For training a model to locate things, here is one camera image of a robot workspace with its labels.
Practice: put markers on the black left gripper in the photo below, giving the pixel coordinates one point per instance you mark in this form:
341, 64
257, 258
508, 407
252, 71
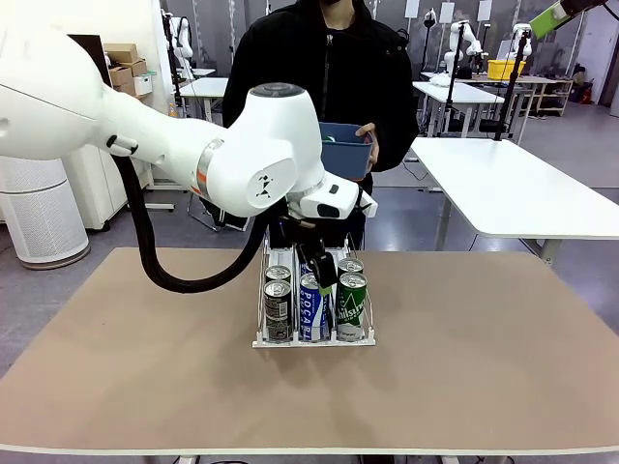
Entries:
302, 234

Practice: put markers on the blue plastic bin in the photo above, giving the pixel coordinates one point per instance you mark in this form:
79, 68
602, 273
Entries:
343, 159

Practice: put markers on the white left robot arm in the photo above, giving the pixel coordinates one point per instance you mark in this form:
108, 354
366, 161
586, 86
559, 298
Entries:
145, 135

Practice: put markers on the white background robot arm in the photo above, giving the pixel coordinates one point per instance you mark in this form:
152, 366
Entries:
473, 47
184, 38
522, 26

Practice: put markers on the person's left forearm black sleeve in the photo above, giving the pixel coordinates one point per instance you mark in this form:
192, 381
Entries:
396, 145

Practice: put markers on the clear plastic can dispenser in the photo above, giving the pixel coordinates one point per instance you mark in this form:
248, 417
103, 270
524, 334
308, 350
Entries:
314, 344

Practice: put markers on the person's left hand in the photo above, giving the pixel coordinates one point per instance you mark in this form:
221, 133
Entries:
374, 145

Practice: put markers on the green Chilsung cider can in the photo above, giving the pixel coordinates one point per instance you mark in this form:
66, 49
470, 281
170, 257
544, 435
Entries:
351, 304
350, 264

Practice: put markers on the black Pepsi can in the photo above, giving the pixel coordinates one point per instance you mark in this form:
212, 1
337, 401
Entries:
278, 309
277, 271

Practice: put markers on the wooden background table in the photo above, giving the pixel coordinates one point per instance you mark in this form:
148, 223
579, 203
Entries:
541, 79

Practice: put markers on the yellow plastic crate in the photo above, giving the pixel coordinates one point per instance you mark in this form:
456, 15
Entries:
505, 70

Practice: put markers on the black tripod pole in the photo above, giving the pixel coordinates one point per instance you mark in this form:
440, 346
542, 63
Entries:
455, 72
512, 77

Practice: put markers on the white background table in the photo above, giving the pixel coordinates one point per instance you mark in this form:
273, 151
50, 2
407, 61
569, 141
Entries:
459, 92
203, 87

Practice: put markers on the dark green jacket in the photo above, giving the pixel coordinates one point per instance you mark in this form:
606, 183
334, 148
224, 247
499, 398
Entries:
215, 221

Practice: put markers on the white side table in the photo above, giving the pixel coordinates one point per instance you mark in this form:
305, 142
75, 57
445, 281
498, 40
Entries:
508, 193

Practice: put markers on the small white rolling table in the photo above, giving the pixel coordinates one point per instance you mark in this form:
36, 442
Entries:
150, 207

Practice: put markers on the person in black jacket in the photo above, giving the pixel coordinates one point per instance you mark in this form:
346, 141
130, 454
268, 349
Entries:
290, 58

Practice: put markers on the orange bottle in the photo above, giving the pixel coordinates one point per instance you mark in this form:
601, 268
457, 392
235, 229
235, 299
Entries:
172, 111

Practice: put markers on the small white box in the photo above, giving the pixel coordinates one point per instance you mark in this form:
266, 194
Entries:
143, 84

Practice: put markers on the brown cardboard box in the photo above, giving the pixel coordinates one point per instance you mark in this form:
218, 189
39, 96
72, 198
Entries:
125, 89
139, 67
120, 76
121, 52

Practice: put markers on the white air purifier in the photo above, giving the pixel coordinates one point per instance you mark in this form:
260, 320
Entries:
43, 222

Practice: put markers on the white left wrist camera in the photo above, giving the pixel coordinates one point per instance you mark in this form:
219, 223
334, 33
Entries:
368, 207

